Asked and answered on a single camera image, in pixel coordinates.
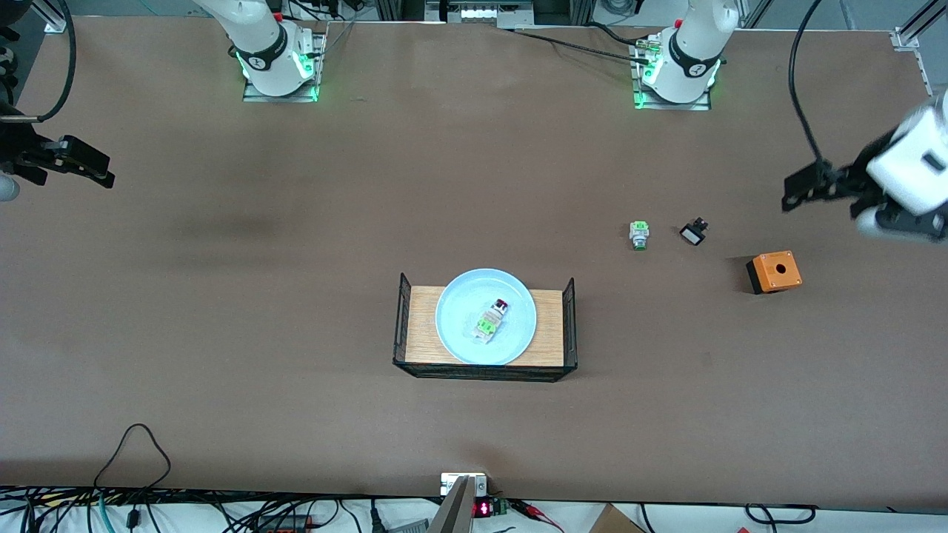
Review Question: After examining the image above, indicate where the black looped cable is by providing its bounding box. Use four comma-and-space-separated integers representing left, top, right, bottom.
93, 423, 173, 528

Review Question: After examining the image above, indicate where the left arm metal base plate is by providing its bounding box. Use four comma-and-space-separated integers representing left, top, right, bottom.
631, 37, 712, 113

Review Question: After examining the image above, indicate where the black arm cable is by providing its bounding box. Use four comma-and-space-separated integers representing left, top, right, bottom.
0, 0, 77, 124
790, 0, 834, 165

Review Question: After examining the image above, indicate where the silver post bracket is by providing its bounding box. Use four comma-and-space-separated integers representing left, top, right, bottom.
441, 472, 488, 497

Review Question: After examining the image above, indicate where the wooden tray with wire sides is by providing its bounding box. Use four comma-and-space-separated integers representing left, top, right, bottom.
393, 272, 578, 383

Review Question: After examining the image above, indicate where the black curved cable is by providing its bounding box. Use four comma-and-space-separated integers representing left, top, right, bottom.
744, 503, 818, 525

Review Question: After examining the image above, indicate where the grey camera post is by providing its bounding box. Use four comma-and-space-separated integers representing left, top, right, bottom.
427, 475, 475, 533

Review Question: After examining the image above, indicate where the brown cardboard piece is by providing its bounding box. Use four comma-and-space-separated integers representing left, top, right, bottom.
589, 503, 647, 533

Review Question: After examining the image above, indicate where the light blue round plate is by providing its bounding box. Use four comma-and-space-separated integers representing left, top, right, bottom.
435, 268, 538, 366

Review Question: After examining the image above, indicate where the black cable across table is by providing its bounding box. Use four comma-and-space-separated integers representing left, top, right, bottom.
510, 28, 654, 66

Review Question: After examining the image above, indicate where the aluminium frame with white light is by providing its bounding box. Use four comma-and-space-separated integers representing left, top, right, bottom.
424, 0, 535, 25

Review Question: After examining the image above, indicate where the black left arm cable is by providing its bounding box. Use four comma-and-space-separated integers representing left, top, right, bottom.
790, 0, 834, 165

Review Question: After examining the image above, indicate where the red clip lead cable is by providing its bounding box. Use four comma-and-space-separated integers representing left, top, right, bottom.
510, 499, 565, 532

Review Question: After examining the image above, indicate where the red push button switch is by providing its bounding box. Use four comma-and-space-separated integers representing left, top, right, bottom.
473, 298, 511, 346

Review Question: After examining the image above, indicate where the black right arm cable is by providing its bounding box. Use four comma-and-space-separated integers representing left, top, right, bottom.
0, 0, 77, 124

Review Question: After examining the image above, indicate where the orange box with black base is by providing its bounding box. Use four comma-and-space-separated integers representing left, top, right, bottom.
746, 251, 804, 295

